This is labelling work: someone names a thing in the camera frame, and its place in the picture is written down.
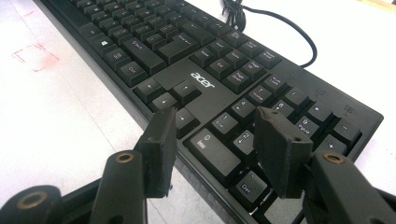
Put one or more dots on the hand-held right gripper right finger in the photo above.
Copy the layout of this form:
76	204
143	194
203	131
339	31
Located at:
280	149

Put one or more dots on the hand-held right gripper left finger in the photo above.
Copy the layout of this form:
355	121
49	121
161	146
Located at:
158	149

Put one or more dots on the black computer keyboard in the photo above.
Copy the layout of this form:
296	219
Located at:
218	93

